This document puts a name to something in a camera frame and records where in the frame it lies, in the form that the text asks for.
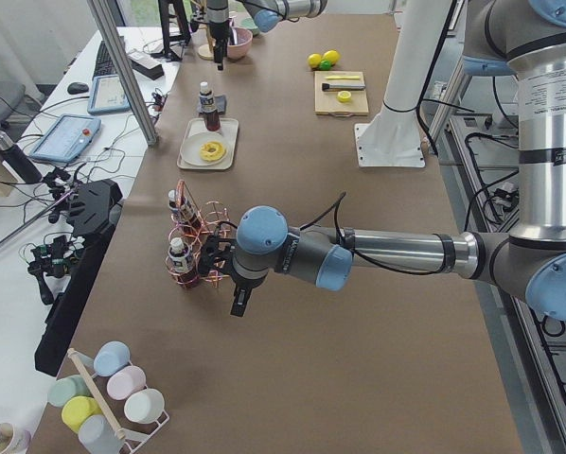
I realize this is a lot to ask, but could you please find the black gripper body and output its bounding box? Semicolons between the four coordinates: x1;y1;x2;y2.
197;235;267;316
212;32;230;70

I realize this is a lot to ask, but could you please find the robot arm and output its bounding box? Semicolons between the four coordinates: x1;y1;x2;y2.
205;0;328;71
198;1;566;322

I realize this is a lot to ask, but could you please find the cream bunny tray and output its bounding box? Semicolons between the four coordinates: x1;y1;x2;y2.
177;118;239;170

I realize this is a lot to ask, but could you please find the round wooden stand base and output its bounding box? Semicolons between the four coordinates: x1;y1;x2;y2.
197;42;214;61

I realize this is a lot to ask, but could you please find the pink ice bowl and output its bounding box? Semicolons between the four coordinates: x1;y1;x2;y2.
227;26;253;61

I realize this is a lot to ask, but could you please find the mint green bowl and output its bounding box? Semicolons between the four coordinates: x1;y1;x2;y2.
240;17;259;35

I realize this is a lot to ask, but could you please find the whole yellow lemon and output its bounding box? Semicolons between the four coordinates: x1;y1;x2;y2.
307;53;323;69

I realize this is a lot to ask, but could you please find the glazed donut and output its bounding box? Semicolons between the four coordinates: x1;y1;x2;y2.
199;141;227;163

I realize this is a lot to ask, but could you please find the white round plate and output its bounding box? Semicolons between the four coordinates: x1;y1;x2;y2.
179;131;229;167

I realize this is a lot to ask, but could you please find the green lime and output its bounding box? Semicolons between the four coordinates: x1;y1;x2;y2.
319;60;332;71

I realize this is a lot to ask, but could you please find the teach pendant tablet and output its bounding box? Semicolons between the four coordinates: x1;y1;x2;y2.
87;75;131;115

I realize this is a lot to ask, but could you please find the wooden cutting board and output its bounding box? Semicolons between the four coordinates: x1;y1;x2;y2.
314;70;369;116

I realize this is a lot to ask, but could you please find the half lemon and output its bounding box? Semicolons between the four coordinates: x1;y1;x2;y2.
337;91;352;103

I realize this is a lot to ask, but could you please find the blue plastic cup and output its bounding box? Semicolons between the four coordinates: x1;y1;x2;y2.
94;340;131;377

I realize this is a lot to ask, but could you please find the black computer mouse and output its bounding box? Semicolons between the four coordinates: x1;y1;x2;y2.
67;82;89;95

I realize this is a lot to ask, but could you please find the pink plastic cup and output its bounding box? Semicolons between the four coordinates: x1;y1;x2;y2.
107;365;146;400

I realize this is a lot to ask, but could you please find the white plastic cup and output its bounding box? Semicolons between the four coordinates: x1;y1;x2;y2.
124;388;165;424

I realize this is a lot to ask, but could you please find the green plastic cup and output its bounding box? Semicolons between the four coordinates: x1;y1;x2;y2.
47;375;92;408

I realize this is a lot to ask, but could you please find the yellow plastic cup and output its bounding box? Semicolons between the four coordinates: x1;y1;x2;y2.
61;396;102;433

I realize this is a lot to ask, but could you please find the grey plastic cup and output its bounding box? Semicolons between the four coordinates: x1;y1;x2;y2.
78;415;123;454

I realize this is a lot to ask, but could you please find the black thermos bottle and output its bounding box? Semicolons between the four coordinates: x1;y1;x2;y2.
0;131;43;184

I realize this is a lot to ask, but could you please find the copper wire bottle rack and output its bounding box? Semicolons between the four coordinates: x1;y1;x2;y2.
165;180;230;289

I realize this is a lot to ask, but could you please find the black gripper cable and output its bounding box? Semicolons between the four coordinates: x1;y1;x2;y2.
299;190;448;276

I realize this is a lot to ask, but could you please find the aluminium frame post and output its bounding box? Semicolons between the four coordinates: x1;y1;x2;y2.
87;0;158;146

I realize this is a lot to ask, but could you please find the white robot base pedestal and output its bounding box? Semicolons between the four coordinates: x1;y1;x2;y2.
355;1;455;168

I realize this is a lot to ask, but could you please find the white wire roll holder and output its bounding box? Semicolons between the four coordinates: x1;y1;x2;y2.
62;341;170;453

